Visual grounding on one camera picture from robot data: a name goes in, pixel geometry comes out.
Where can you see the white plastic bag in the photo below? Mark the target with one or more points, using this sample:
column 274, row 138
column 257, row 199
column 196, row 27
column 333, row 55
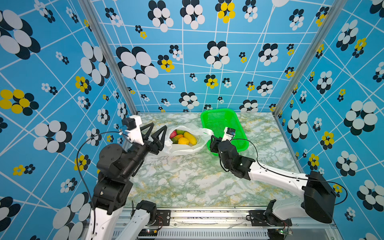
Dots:
column 202, row 135

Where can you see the front aluminium rail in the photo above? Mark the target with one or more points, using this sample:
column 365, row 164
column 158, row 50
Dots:
column 206, row 224

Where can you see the orange toy mango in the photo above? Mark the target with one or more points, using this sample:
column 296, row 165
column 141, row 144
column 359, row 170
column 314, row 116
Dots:
column 175, row 139

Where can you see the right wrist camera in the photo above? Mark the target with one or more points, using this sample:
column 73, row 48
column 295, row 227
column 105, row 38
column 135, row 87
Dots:
column 229, row 134

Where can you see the right aluminium frame post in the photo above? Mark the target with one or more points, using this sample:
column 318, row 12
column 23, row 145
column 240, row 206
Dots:
column 323, row 31

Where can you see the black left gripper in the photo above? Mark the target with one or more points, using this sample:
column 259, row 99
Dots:
column 158, row 143

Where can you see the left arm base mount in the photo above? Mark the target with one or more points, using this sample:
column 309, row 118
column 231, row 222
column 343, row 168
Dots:
column 156, row 217

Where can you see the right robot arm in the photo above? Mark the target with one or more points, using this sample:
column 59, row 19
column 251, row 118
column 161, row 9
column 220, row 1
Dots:
column 315, row 197

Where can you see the long yellow toy mango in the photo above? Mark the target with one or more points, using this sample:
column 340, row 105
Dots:
column 192, row 139

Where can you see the pink toy fruit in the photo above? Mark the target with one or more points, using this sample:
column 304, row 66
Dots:
column 173, row 134

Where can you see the wrinkled yellow toy fruit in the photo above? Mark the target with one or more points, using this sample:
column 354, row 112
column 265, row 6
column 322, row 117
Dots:
column 183, row 141

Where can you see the left aluminium frame post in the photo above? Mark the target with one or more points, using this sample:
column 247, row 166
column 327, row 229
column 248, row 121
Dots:
column 91, row 16

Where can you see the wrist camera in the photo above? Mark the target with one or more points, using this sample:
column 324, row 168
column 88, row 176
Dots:
column 133, row 132
column 229, row 134

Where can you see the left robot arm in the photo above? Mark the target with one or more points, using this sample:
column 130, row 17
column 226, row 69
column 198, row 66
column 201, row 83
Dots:
column 117, row 166

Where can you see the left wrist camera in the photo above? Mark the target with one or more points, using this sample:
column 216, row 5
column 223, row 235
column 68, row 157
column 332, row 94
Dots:
column 133, row 132

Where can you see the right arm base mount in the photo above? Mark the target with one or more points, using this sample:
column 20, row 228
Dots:
column 260, row 218

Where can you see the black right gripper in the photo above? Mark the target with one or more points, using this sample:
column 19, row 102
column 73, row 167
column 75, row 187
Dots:
column 217, row 144

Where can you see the aluminium frame post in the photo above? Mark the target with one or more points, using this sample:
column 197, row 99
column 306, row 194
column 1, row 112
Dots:
column 323, row 31
column 91, row 16

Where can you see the green plastic basket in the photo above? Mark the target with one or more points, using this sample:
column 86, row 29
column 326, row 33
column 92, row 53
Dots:
column 217, row 120

